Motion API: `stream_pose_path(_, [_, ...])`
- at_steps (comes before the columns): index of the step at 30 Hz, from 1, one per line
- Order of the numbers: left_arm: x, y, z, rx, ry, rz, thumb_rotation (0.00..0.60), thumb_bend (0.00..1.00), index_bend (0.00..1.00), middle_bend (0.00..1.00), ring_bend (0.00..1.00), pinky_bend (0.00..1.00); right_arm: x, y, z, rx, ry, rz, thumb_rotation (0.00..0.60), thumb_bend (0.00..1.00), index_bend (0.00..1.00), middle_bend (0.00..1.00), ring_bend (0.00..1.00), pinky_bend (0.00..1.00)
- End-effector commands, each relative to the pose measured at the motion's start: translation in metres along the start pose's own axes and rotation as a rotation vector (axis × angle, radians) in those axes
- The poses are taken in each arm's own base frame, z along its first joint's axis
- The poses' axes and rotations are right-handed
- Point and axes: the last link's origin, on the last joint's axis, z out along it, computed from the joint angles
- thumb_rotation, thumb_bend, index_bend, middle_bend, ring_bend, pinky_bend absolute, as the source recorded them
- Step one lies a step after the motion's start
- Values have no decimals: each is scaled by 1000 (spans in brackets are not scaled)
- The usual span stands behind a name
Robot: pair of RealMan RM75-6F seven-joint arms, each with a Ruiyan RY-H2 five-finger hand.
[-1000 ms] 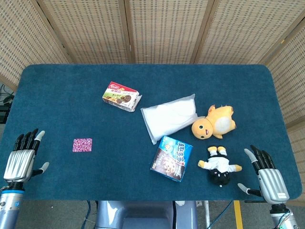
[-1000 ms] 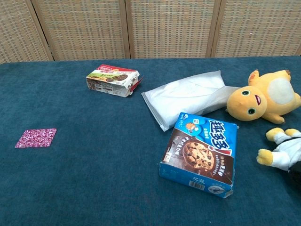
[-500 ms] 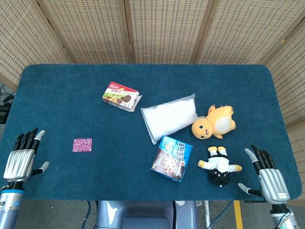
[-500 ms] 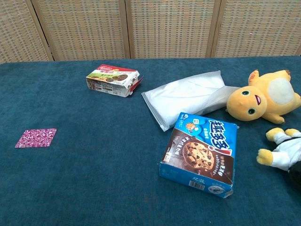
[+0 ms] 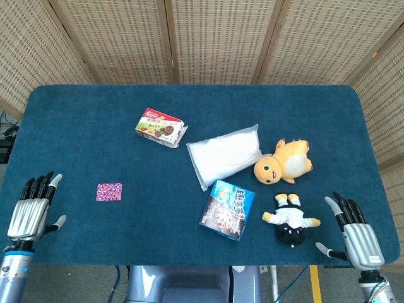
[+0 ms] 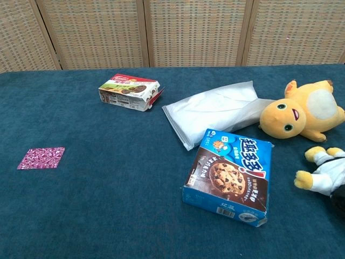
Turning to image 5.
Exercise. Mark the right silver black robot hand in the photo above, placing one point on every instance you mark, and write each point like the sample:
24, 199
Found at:
363, 240

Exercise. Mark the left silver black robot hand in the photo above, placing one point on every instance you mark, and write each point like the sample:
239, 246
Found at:
26, 217

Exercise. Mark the pink patterned card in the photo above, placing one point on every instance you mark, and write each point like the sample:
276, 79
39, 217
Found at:
109, 192

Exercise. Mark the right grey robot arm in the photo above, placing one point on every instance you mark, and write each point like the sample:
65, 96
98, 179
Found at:
377, 290

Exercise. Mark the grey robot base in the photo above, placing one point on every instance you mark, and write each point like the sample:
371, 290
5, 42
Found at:
189, 284

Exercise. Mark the black white plush doll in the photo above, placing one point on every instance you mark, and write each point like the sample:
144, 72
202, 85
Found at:
290, 221

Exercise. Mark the blue felt table cloth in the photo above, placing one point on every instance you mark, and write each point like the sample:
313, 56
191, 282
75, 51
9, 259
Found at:
94, 142

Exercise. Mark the yellow plush toy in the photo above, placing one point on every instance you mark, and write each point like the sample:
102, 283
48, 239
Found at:
290, 161

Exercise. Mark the blue chocolate cookie box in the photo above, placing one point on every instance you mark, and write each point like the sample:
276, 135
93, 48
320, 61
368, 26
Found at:
225, 214

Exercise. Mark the red green cookie box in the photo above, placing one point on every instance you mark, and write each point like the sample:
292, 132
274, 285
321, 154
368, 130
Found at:
158, 126

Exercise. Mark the white plastic bag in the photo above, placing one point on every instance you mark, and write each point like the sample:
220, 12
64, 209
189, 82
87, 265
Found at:
221, 154

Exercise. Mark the woven bamboo folding screen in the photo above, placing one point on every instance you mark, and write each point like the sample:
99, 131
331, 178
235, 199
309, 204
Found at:
221, 41

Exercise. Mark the white metal frame leg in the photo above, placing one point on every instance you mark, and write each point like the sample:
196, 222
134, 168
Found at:
274, 281

